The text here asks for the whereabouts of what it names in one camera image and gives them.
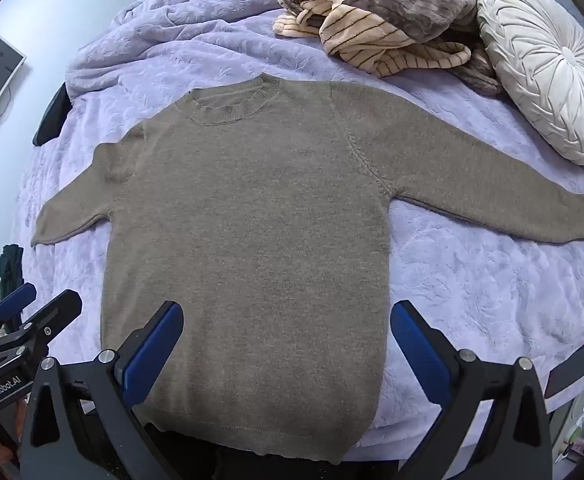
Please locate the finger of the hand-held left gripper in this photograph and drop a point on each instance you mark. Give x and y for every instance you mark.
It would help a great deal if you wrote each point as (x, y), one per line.
(54, 312)
(15, 301)

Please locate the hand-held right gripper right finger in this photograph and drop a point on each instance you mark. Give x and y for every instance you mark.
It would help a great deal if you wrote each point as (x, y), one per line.
(419, 347)

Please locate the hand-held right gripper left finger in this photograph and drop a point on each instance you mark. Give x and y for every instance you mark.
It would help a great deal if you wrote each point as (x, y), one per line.
(154, 345)

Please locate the brown knit sweater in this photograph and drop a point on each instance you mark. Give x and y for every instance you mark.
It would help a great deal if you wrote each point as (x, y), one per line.
(252, 240)

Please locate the dark green cloth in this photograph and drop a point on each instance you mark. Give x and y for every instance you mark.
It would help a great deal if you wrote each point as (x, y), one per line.
(9, 270)

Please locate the lavender plush blanket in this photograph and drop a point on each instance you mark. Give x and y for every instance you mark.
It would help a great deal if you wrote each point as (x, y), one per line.
(472, 280)

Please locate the black flat device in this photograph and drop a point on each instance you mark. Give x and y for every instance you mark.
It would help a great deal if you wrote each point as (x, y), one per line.
(569, 366)

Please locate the white round pleated pillow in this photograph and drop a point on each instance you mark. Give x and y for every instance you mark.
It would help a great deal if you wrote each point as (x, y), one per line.
(547, 70)

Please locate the beige striped cloth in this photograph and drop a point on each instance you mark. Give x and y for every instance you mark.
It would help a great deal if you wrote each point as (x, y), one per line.
(362, 30)

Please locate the grey-brown plush cloth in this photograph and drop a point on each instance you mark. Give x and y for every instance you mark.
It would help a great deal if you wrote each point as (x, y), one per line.
(422, 0)

